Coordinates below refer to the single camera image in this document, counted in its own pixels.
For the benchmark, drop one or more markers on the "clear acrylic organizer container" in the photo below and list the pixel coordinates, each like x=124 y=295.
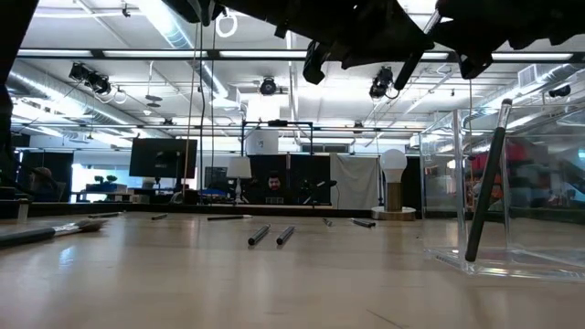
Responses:
x=459 y=192

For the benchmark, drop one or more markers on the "black ceiling camera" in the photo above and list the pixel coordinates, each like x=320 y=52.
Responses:
x=268 y=86
x=380 y=84
x=560 y=91

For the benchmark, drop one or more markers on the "silver ventilation duct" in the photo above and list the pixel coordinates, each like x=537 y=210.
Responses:
x=553 y=73
x=36 y=91
x=160 y=23

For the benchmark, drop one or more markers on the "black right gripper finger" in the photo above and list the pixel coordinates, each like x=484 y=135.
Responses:
x=471 y=11
x=471 y=36

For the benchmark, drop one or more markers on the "brown fan makeup brush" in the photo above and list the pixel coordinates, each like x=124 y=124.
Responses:
x=27 y=235

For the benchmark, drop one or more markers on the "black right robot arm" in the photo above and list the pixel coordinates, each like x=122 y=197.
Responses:
x=569 y=18

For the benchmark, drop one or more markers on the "white box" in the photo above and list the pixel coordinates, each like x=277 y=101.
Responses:
x=262 y=142

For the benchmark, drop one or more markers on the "grey hanging cloth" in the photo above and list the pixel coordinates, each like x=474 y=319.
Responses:
x=354 y=183

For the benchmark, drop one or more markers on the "ceiling spotlight cluster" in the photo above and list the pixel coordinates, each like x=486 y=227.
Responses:
x=96 y=83

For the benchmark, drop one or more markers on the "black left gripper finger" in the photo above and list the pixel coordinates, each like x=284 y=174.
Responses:
x=379 y=51
x=388 y=23

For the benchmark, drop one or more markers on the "white table lamp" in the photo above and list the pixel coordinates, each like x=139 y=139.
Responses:
x=238 y=167

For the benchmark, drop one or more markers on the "background black robot arm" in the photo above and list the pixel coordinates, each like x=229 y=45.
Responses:
x=320 y=185

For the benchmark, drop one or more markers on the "black background frame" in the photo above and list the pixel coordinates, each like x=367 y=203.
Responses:
x=292 y=122

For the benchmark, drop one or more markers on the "bulb lamp with wooden base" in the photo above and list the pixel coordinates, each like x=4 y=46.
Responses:
x=393 y=164

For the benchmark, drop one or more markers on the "black television screen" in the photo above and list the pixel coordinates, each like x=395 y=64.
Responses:
x=160 y=157

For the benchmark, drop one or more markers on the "person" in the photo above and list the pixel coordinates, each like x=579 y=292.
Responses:
x=41 y=183
x=274 y=183

